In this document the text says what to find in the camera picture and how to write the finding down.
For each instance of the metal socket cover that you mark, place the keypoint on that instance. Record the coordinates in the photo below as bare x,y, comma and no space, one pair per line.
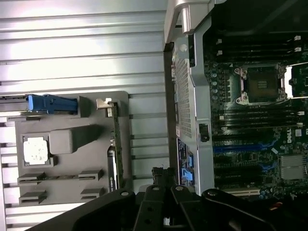
299,81

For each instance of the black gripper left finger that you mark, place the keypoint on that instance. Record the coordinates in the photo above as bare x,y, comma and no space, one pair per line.
96,211

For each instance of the white expansion slot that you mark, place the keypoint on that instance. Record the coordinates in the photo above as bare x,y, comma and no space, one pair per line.
240,192

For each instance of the blue expansion slot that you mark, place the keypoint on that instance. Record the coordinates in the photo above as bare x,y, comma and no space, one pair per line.
235,148

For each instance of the blue slot retainer clip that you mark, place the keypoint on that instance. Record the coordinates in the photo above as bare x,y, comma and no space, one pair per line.
191,160
188,178

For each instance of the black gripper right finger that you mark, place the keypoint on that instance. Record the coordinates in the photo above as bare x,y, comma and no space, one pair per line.
240,214

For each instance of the hard disk drive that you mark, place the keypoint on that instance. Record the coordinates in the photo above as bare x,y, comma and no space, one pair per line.
53,103

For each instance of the silver hard disk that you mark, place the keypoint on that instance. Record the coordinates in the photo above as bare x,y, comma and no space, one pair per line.
12,106

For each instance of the green motherboard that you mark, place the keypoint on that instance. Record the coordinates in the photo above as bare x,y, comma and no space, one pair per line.
226,81

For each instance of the black rear label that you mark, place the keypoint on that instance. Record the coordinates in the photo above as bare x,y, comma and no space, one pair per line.
183,149

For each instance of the CPU socket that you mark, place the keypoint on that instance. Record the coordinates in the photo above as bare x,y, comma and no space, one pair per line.
262,84

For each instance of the black expansion slot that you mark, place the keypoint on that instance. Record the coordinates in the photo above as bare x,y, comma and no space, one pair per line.
235,169
235,138

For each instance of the black RAM slot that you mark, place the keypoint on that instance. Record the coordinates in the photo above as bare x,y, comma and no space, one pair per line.
260,120
260,115
257,50
257,44
257,38
260,110
257,55

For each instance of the grey parts rack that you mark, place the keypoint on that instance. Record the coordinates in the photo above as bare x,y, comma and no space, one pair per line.
72,120

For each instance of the silver CPU chip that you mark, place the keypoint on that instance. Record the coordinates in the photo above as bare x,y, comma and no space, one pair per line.
36,151

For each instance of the open black PC case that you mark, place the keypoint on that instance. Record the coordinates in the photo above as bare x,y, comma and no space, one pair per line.
199,84

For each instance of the silver chipset heatsink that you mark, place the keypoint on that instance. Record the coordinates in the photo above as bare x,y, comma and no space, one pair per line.
293,167

